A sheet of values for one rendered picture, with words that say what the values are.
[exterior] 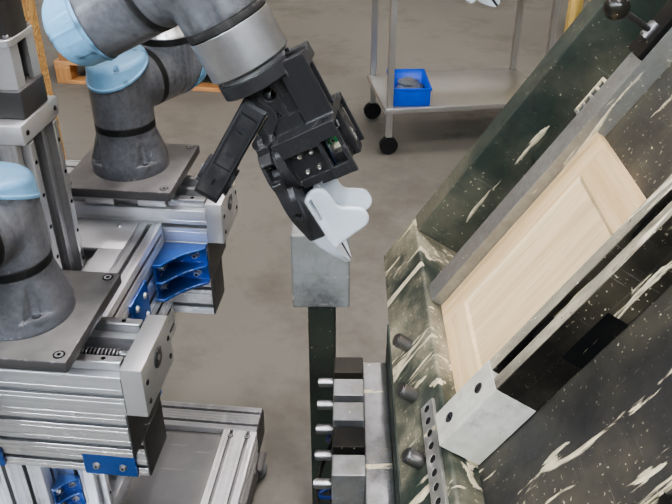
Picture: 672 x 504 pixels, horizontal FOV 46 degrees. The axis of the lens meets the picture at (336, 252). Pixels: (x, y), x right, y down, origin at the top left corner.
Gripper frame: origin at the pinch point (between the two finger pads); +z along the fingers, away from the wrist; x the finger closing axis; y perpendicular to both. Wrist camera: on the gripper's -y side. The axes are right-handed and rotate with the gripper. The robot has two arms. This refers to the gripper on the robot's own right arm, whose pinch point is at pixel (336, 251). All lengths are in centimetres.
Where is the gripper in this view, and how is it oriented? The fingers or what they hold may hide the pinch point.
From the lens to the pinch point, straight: 78.4
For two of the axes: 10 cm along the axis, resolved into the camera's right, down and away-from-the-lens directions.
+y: 8.8, -3.4, -3.3
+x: 1.1, -5.3, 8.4
